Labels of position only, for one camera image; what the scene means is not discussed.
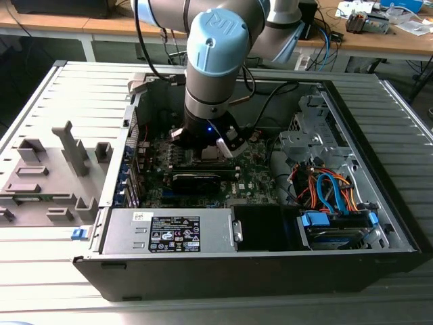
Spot CPU socket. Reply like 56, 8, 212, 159
189, 148, 235, 165

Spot green motherboard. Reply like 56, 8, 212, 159
137, 125, 282, 208

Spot silver metal drive cage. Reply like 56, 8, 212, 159
279, 93, 357, 170

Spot grey power supply unit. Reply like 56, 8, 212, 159
100, 206, 237, 255

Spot white power strip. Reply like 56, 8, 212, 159
294, 53, 311, 71

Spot hard disk in blue carrier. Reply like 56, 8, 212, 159
296, 209, 382, 251

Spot open black PC case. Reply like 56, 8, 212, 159
72, 71, 424, 302

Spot grey parts rack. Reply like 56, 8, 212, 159
0, 120, 114, 228

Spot black upright box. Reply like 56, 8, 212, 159
299, 0, 319, 41

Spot wooden desk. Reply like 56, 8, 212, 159
0, 0, 433, 84

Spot black equipment box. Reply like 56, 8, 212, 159
11, 0, 114, 20

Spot small heatsink cooler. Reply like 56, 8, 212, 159
344, 9, 369, 35

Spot white paper sheet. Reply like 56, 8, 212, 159
334, 1, 375, 18

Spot grey metal device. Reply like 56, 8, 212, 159
365, 12, 390, 35

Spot clear plastic bag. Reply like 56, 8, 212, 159
394, 19, 433, 37

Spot blue cardboard box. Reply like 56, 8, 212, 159
380, 0, 424, 14

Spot black wire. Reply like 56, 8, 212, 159
268, 134, 285, 177
255, 116, 282, 132
274, 171, 300, 206

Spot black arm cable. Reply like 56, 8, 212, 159
133, 0, 185, 85

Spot blue SATA wire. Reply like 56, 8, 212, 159
316, 171, 340, 213
329, 171, 352, 215

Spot blue cable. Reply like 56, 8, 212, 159
317, 26, 341, 72

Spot orange wire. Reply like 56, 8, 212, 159
340, 175, 359, 213

